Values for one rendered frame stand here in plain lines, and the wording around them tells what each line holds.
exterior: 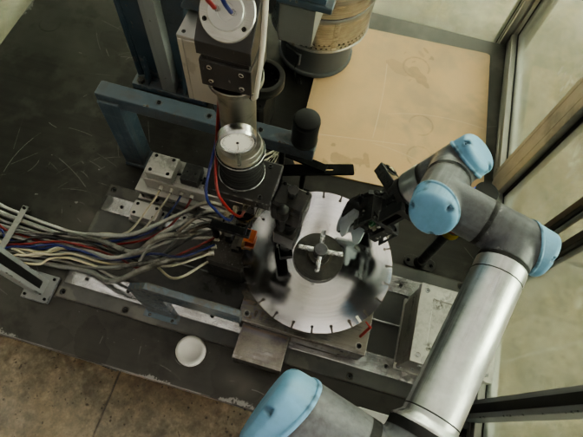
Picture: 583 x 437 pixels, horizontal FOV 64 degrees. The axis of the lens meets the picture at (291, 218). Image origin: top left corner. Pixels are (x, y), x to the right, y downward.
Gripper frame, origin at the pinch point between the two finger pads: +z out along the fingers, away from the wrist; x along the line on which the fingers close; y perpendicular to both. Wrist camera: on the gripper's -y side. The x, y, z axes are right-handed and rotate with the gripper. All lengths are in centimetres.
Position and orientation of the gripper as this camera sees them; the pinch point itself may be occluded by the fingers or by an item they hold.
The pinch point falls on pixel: (342, 226)
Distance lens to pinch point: 102.6
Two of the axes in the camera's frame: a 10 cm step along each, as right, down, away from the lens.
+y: -1.9, 7.8, -6.0
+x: 8.0, 4.8, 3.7
